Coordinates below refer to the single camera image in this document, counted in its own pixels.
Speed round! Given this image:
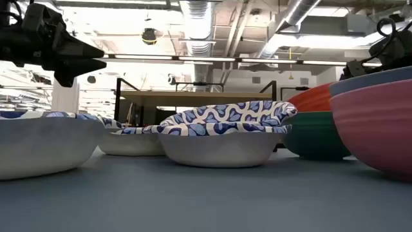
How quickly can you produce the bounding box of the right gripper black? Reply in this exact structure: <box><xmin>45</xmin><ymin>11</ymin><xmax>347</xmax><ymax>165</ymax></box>
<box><xmin>341</xmin><ymin>28</ymin><xmax>412</xmax><ymax>81</ymax></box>

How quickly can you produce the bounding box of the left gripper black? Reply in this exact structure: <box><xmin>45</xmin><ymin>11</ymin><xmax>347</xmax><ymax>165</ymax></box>
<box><xmin>0</xmin><ymin>30</ymin><xmax>108</xmax><ymax>88</ymax></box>

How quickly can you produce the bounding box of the blue plastic bowl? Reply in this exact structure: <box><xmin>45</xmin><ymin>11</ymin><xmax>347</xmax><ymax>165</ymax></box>
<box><xmin>328</xmin><ymin>66</ymin><xmax>412</xmax><ymax>97</ymax></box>

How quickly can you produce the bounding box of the pink plastic bowl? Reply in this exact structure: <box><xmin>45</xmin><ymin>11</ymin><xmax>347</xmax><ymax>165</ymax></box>
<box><xmin>330</xmin><ymin>79</ymin><xmax>412</xmax><ymax>181</ymax></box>

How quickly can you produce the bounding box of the green plastic bowl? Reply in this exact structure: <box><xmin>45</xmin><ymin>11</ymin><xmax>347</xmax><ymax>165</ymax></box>
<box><xmin>282</xmin><ymin>111</ymin><xmax>352</xmax><ymax>161</ymax></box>

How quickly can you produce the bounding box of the yellow hanging pendant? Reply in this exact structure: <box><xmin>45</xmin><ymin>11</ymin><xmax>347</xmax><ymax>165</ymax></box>
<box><xmin>288</xmin><ymin>46</ymin><xmax>294</xmax><ymax>81</ymax></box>

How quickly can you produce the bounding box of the black yellow ceiling device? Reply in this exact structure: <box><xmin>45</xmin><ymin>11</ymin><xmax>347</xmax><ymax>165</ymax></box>
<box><xmin>141</xmin><ymin>28</ymin><xmax>158</xmax><ymax>46</ymax></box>

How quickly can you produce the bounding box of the black computer monitor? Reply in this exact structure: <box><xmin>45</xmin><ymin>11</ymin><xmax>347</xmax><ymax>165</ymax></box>
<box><xmin>156</xmin><ymin>108</ymin><xmax>176</xmax><ymax>126</ymax></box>

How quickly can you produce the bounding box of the long ceiling light strip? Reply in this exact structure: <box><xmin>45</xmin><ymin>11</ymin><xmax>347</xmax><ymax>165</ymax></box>
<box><xmin>102</xmin><ymin>53</ymin><xmax>384</xmax><ymax>68</ymax></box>

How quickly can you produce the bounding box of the blue table mat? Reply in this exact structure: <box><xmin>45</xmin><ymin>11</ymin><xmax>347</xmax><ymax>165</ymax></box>
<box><xmin>0</xmin><ymin>146</ymin><xmax>412</xmax><ymax>232</ymax></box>

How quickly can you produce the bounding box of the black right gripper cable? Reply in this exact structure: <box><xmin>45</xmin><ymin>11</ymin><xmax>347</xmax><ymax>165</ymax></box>
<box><xmin>363</xmin><ymin>17</ymin><xmax>397</xmax><ymax>64</ymax></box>

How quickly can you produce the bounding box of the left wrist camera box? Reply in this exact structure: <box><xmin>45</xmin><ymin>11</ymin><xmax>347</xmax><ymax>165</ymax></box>
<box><xmin>21</xmin><ymin>3</ymin><xmax>62</xmax><ymax>35</ymax></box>

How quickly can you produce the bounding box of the black metal stand frame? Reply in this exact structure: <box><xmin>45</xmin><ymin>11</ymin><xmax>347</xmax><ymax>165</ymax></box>
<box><xmin>280</xmin><ymin>86</ymin><xmax>310</xmax><ymax>101</ymax></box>

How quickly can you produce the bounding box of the silver ventilation duct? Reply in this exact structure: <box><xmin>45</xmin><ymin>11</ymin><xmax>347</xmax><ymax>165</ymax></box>
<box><xmin>257</xmin><ymin>0</ymin><xmax>323</xmax><ymax>59</ymax></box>
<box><xmin>178</xmin><ymin>0</ymin><xmax>215</xmax><ymax>83</ymax></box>

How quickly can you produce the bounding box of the wooden shelf with black frame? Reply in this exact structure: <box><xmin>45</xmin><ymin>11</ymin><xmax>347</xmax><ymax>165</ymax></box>
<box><xmin>114</xmin><ymin>77</ymin><xmax>278</xmax><ymax>152</ymax></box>

